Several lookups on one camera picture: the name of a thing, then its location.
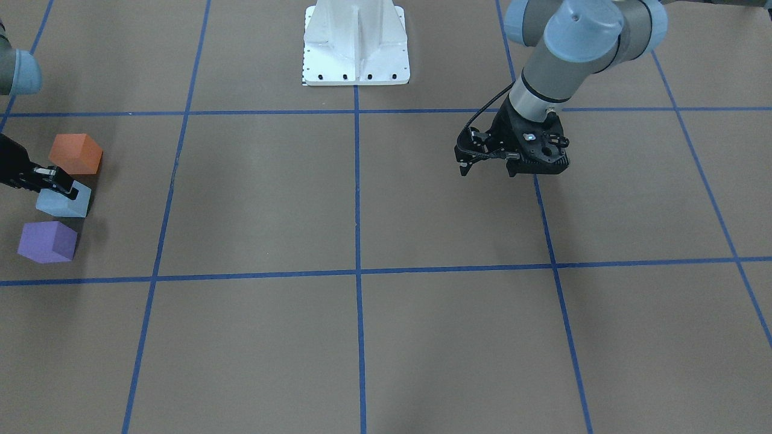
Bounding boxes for light blue foam block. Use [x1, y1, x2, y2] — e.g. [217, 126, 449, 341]
[36, 181, 92, 219]

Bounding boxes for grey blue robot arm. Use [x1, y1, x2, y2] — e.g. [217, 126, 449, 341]
[1, 23, 79, 200]

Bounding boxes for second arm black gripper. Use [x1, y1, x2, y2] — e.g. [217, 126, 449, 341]
[454, 99, 570, 178]

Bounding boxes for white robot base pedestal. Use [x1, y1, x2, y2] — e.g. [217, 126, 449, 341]
[302, 1, 411, 86]

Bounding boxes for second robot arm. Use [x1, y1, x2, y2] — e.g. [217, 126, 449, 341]
[454, 1, 668, 177]

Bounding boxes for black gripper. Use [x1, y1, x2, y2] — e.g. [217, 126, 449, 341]
[1, 134, 79, 200]

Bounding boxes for purple foam block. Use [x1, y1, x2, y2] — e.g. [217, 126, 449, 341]
[17, 221, 79, 263]

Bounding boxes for orange foam block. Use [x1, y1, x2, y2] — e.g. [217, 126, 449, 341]
[48, 134, 104, 175]

